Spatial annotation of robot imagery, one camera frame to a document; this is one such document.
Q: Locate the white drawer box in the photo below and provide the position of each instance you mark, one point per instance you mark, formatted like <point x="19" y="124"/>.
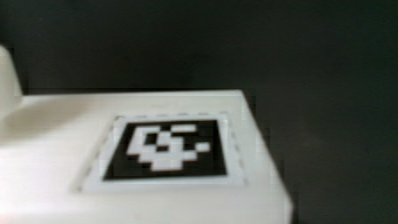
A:
<point x="141" y="158"/>

